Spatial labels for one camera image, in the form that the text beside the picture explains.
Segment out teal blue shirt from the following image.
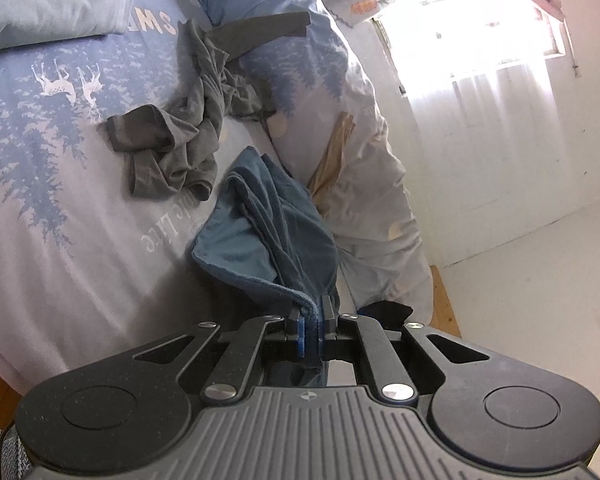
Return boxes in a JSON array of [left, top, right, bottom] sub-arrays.
[[190, 146, 342, 388]]

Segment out black garment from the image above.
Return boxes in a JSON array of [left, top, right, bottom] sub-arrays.
[[357, 300, 414, 332]]

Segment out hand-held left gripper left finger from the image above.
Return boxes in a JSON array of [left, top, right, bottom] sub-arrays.
[[132, 305, 312, 407]]

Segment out window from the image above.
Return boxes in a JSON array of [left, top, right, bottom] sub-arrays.
[[372, 5, 570, 68]]

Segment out beige tights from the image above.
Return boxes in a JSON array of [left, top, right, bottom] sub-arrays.
[[307, 110, 357, 213]]

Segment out dark grey cloth strip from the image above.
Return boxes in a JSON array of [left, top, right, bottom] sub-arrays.
[[204, 10, 312, 61]]

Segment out blue white printed duvet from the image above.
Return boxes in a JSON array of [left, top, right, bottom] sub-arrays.
[[180, 0, 433, 323]]

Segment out olive grey shirt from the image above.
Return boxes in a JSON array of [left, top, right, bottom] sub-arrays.
[[100, 19, 277, 201]]

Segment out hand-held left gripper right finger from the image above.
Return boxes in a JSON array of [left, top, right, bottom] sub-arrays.
[[316, 296, 491, 406]]

